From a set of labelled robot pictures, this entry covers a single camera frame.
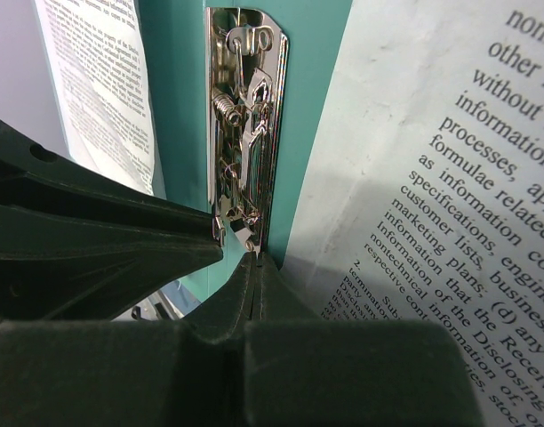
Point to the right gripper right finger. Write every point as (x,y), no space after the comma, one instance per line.
(273,299)

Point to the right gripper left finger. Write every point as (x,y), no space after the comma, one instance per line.
(223,315)

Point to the chrome folder clip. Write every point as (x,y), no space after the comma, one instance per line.
(247,54)

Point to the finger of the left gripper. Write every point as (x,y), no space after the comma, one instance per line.
(96,266)
(41,181)

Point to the teal folder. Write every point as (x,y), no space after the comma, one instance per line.
(173,34)

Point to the printed paper sheet bottom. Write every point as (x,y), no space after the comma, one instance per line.
(424,192)

